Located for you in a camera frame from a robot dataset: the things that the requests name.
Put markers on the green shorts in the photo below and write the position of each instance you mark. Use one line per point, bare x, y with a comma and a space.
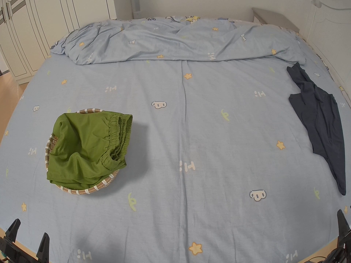
82, 141

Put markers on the white wardrobe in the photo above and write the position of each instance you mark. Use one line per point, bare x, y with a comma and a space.
41, 23

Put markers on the grey bedside table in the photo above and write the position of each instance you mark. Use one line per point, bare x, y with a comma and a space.
271, 18

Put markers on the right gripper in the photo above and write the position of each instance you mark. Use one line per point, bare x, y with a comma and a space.
344, 255

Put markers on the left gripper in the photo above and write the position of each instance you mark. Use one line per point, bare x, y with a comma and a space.
11, 252

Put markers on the bed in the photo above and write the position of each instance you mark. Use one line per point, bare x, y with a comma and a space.
205, 146

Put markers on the dark blue garment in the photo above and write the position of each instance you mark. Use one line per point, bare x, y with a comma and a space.
323, 125

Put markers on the pale blue quilt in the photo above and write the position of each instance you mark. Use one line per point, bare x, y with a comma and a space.
178, 42

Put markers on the round woven basket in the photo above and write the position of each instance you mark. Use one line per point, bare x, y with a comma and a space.
93, 188

